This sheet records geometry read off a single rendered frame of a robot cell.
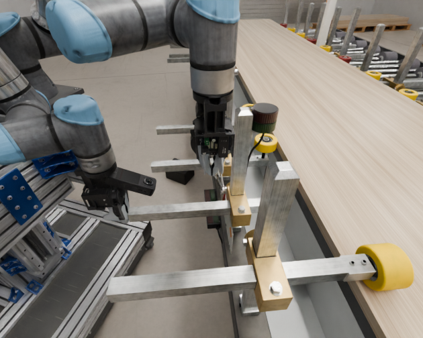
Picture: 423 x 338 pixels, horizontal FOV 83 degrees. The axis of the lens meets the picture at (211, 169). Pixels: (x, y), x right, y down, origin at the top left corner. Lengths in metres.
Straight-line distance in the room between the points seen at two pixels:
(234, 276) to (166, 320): 1.03
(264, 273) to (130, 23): 0.44
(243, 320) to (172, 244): 1.02
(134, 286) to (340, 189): 0.57
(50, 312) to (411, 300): 1.29
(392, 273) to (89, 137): 0.60
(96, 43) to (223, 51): 0.17
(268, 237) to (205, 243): 1.23
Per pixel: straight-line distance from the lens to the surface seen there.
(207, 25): 0.38
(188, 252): 1.60
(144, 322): 1.47
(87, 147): 0.53
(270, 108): 0.56
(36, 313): 1.44
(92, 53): 0.38
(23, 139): 0.53
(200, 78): 0.40
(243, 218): 0.66
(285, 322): 0.81
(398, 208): 0.78
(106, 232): 1.54
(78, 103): 0.51
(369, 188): 0.80
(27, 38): 0.95
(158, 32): 0.43
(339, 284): 0.68
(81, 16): 0.38
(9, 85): 0.63
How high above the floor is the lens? 1.37
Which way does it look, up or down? 40 degrees down
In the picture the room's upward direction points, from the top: straight up
